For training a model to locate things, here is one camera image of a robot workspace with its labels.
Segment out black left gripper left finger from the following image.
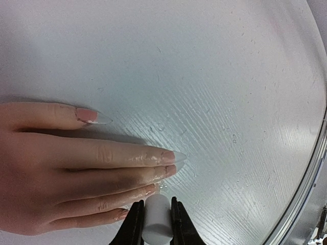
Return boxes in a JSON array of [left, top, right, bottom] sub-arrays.
[[109, 200, 145, 245]]

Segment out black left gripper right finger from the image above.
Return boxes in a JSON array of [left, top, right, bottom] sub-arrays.
[[170, 197, 204, 245]]

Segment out mannequin hand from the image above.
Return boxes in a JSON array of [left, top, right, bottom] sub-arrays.
[[1, 102, 186, 236]]

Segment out grey nail polish cap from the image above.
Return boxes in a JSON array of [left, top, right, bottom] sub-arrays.
[[142, 194, 173, 245]]

